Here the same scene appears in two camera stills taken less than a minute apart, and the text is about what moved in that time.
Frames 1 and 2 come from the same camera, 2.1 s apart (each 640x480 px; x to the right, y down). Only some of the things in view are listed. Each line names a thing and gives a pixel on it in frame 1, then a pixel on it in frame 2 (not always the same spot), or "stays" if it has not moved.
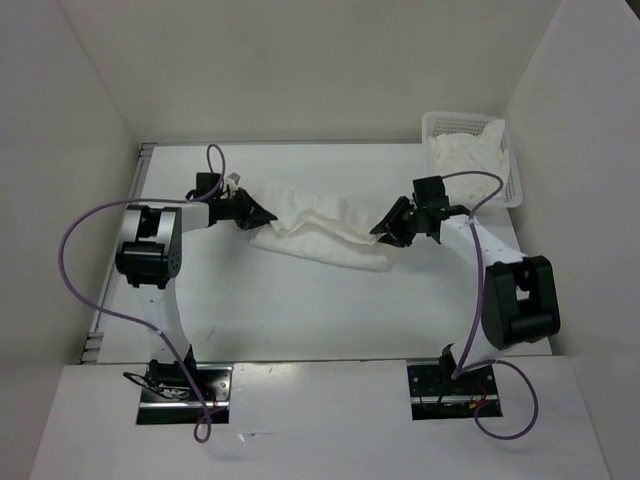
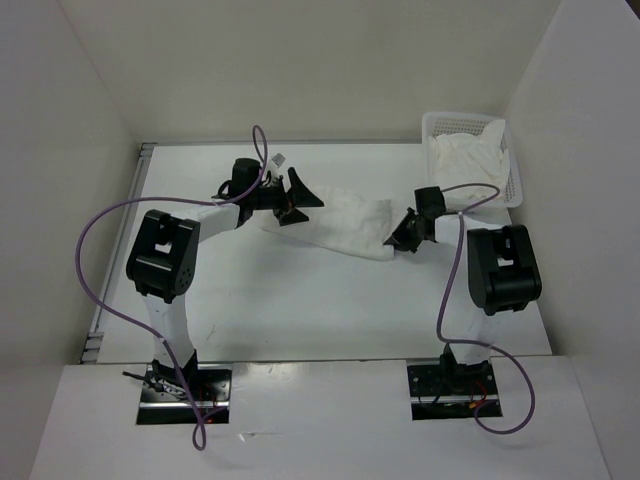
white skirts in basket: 455,152 stays
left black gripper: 253,215 to 300,196
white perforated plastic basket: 469,124 stays
